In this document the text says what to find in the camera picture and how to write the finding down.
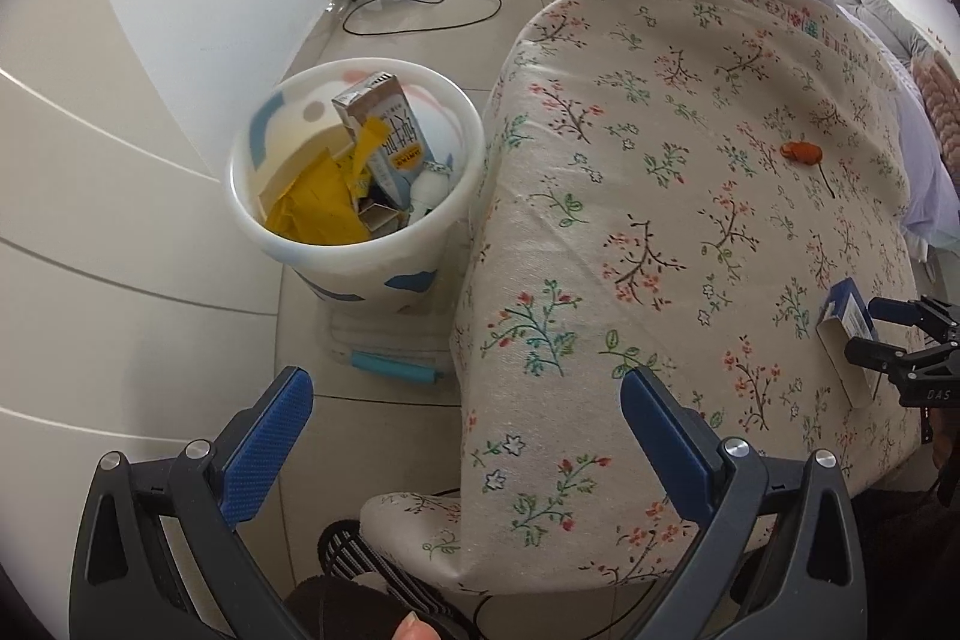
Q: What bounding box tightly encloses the white wardrobe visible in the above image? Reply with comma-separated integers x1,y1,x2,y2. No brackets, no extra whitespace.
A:
0,0,284,611

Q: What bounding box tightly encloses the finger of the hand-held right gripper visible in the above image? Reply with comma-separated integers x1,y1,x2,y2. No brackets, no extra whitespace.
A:
868,295,960,341
844,336,923,386

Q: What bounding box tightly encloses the person's foot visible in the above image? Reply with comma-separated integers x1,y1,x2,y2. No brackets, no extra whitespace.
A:
285,576,470,640

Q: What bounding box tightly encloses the pink knitted cushion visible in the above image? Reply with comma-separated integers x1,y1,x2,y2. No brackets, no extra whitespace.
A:
911,51,960,184

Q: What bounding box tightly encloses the light blue handled tool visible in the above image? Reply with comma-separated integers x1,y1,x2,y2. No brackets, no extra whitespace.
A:
351,351,443,386

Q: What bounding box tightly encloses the person's right hand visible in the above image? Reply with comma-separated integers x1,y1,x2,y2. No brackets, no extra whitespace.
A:
930,422,960,506

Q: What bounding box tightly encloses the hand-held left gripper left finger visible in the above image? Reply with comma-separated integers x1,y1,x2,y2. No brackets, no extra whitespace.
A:
69,366,316,640

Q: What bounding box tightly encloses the floral cloth covered table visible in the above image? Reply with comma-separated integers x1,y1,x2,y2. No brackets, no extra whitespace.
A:
360,0,935,596

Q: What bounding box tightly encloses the black striped slipper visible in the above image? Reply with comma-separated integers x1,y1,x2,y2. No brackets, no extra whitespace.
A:
319,520,481,640

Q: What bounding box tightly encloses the grey plush toy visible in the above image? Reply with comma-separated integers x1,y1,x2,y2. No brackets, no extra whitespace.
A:
829,0,938,79

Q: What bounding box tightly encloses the brown and white milk carton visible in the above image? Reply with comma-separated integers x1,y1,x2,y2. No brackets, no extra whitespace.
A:
331,71,434,210

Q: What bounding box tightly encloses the white plastic trash bin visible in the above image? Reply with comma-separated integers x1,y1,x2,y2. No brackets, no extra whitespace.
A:
227,59,485,315

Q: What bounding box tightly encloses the blue cardboard box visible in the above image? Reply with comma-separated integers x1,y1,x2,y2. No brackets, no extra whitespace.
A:
816,278,882,408

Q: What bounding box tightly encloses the small brown cardboard box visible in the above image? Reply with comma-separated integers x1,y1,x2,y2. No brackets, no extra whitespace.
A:
358,201,402,240

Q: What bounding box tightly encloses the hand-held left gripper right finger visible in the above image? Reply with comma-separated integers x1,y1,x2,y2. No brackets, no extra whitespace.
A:
619,364,871,640

